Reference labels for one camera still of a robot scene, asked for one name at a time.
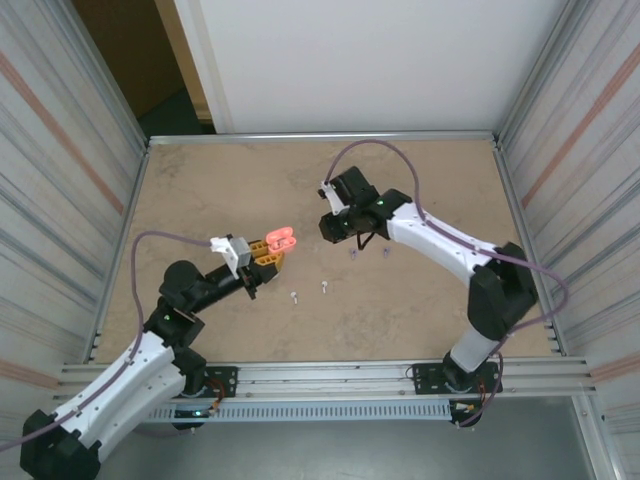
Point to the pink earbud charging case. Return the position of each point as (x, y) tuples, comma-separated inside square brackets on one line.
[(282, 246)]

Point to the white earbud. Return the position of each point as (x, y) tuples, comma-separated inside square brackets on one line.
[(324, 286), (294, 296)]

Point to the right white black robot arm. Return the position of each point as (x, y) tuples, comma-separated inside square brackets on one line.
[(430, 245)]

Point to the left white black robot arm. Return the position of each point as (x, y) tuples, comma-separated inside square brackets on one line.
[(125, 380)]

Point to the brown wooden door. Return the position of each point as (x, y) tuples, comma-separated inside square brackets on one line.
[(130, 50)]

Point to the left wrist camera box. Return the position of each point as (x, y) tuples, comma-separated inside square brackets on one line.
[(240, 252)]

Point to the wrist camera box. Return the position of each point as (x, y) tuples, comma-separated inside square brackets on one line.
[(332, 197), (240, 252)]

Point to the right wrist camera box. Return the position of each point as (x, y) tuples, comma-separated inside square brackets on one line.
[(332, 197)]

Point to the thin aluminium table edge rail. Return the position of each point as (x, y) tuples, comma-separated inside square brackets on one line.
[(325, 138)]

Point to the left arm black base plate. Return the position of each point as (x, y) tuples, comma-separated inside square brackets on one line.
[(226, 380)]

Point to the aluminium table side rail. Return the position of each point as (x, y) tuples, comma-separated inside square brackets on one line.
[(136, 190), (511, 190)]

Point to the wide aluminium base rail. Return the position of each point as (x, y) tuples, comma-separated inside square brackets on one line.
[(325, 382)]

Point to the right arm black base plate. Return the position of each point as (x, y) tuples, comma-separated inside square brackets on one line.
[(425, 376)]

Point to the white door frame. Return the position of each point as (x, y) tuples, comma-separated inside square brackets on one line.
[(207, 75)]

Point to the aluminium corner post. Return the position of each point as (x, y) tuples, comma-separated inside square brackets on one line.
[(106, 75), (537, 75)]

